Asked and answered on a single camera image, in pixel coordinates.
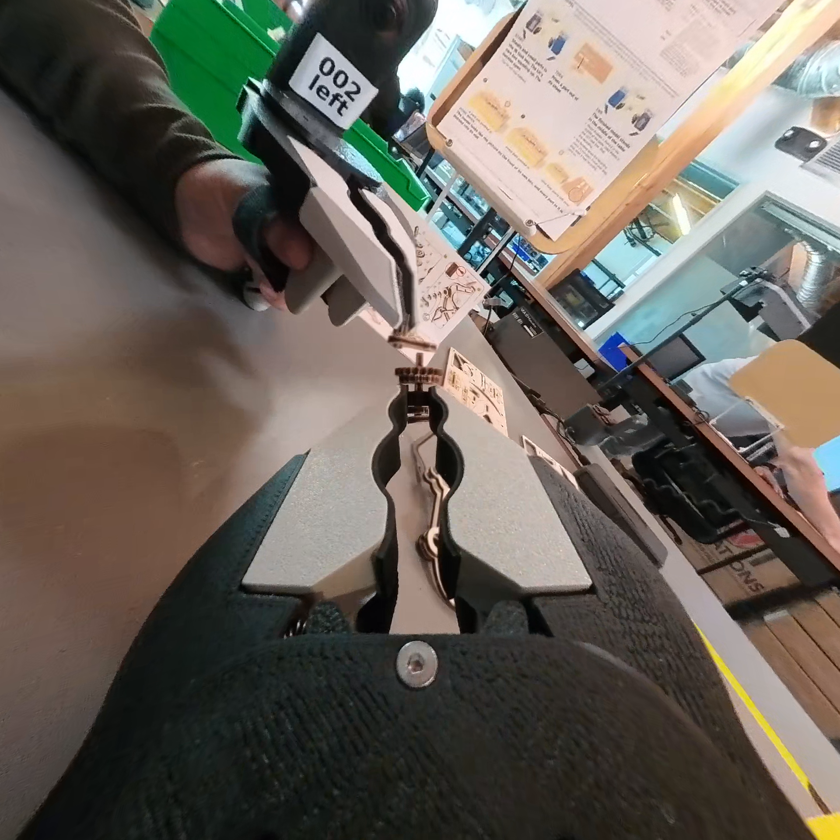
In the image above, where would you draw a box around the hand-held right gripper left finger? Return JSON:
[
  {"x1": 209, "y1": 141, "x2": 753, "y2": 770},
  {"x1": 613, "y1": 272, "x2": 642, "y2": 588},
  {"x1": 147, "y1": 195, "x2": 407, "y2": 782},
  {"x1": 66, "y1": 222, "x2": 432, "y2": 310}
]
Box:
[{"x1": 240, "y1": 387, "x2": 403, "y2": 634}]

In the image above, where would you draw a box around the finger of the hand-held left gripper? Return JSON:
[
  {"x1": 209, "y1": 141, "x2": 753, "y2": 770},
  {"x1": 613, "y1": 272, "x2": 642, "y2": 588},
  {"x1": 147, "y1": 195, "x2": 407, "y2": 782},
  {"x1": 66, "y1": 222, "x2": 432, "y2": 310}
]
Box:
[
  {"x1": 360, "y1": 185, "x2": 424, "y2": 332},
  {"x1": 285, "y1": 138, "x2": 404, "y2": 330}
]

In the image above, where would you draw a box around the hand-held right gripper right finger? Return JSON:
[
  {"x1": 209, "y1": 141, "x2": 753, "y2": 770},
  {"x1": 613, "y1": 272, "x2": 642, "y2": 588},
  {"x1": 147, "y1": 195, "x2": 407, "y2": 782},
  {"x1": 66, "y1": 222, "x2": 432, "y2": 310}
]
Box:
[{"x1": 432, "y1": 389, "x2": 594, "y2": 620}]

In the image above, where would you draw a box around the wooden gear crank assembly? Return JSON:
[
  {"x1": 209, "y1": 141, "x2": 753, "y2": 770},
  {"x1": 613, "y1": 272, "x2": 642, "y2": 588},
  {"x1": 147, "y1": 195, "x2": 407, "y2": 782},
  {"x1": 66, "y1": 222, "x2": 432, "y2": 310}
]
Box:
[{"x1": 394, "y1": 351, "x2": 442, "y2": 422}]

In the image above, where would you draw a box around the person's left forearm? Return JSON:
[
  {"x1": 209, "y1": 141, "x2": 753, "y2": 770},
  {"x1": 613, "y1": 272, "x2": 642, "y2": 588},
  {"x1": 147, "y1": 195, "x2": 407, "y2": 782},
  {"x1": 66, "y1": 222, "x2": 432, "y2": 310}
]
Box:
[{"x1": 0, "y1": 0, "x2": 266, "y2": 221}]

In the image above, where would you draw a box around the wooden parts sheet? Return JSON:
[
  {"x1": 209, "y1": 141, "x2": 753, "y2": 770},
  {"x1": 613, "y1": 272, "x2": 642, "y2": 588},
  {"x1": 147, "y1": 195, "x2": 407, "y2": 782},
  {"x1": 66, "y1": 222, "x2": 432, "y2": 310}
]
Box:
[
  {"x1": 441, "y1": 346, "x2": 510, "y2": 438},
  {"x1": 521, "y1": 434, "x2": 580, "y2": 490}
]

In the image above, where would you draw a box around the person's left hand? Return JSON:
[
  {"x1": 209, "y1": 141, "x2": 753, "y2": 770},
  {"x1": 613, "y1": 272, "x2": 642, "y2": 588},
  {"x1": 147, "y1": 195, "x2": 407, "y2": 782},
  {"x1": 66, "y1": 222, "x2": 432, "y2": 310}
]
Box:
[{"x1": 176, "y1": 159, "x2": 316, "y2": 311}]

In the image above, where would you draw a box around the assembly instruction booklet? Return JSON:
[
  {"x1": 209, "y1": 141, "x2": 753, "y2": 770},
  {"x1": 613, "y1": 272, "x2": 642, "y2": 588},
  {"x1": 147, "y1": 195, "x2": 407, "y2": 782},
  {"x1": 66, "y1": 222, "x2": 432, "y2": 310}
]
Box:
[{"x1": 377, "y1": 220, "x2": 487, "y2": 342}]

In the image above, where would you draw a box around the clipboard with instruction sheet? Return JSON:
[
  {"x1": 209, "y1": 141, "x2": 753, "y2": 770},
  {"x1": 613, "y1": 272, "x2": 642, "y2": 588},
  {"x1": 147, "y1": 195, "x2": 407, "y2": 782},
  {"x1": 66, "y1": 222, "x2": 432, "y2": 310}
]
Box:
[{"x1": 425, "y1": 0, "x2": 840, "y2": 257}]

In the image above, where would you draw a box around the black equipment box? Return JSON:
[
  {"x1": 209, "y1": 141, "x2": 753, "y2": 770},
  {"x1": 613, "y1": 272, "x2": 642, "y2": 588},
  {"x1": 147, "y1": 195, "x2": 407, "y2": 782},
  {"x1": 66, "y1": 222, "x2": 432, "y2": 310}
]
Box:
[{"x1": 484, "y1": 308, "x2": 608, "y2": 421}]

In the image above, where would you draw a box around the black computer monitor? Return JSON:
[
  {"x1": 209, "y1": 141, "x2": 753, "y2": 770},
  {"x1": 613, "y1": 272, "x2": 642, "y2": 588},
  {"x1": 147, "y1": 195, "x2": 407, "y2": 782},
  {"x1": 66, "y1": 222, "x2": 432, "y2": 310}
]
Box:
[
  {"x1": 550, "y1": 268, "x2": 616, "y2": 324},
  {"x1": 646, "y1": 335, "x2": 708, "y2": 383}
]

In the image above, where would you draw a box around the green plastic bin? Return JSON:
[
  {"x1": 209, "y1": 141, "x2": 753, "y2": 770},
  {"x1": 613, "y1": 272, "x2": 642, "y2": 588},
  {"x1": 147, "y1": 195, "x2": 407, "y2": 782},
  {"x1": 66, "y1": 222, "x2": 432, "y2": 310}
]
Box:
[{"x1": 150, "y1": 0, "x2": 431, "y2": 212}]

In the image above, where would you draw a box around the printed cardboard box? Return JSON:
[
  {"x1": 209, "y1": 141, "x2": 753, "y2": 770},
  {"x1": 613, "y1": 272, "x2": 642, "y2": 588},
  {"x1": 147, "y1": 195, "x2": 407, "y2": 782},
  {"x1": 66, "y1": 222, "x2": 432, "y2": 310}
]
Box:
[{"x1": 696, "y1": 525, "x2": 821, "y2": 614}]

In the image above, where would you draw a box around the long wooden desk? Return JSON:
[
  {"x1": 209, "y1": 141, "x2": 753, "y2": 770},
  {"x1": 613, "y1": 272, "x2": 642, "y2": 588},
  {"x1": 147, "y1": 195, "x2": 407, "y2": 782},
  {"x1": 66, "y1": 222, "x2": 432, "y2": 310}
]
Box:
[{"x1": 620, "y1": 344, "x2": 840, "y2": 588}]

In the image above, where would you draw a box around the plywood display stand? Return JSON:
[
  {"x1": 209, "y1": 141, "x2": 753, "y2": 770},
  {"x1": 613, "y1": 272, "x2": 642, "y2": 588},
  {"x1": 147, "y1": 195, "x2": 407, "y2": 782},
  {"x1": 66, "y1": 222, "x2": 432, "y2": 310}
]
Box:
[{"x1": 728, "y1": 339, "x2": 840, "y2": 448}]

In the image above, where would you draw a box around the yellow tape strip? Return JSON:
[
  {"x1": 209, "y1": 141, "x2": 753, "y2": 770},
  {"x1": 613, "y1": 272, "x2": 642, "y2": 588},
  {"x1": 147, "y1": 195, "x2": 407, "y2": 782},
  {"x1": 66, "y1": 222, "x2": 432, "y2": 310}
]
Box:
[{"x1": 694, "y1": 623, "x2": 840, "y2": 840}]

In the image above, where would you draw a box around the black panel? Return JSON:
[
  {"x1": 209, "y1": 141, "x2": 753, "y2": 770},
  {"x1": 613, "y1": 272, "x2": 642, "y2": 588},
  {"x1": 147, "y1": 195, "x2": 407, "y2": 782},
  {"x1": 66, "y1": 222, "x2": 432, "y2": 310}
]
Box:
[{"x1": 797, "y1": 315, "x2": 840, "y2": 350}]

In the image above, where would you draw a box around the wooden bicycle frame model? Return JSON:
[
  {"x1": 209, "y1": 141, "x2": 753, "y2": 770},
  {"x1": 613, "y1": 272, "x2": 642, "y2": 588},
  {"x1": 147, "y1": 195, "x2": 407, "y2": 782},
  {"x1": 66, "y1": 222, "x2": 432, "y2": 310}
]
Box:
[{"x1": 410, "y1": 436, "x2": 460, "y2": 611}]

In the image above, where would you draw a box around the black camera boom stand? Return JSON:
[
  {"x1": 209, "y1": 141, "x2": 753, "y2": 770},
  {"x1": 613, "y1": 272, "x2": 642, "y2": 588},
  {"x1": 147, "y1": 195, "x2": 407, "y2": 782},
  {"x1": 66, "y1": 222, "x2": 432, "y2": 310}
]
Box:
[{"x1": 656, "y1": 266, "x2": 818, "y2": 342}]

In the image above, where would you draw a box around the silver ventilation duct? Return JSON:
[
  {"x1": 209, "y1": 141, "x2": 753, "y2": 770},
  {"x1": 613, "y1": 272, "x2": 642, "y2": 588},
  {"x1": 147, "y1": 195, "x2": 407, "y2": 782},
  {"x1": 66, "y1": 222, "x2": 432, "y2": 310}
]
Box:
[
  {"x1": 771, "y1": 39, "x2": 840, "y2": 89},
  {"x1": 794, "y1": 241, "x2": 840, "y2": 316}
]

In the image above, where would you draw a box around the black wall sensor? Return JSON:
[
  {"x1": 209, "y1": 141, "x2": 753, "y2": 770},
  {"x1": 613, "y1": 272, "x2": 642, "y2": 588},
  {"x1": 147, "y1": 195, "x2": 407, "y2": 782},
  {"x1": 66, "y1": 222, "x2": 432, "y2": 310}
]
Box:
[{"x1": 774, "y1": 126, "x2": 829, "y2": 158}]

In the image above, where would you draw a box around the wall vent grille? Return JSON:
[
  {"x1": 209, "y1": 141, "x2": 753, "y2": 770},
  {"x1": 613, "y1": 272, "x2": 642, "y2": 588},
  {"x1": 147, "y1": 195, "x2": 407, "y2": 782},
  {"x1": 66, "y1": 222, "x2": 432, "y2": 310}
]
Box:
[{"x1": 802, "y1": 139, "x2": 840, "y2": 179}]

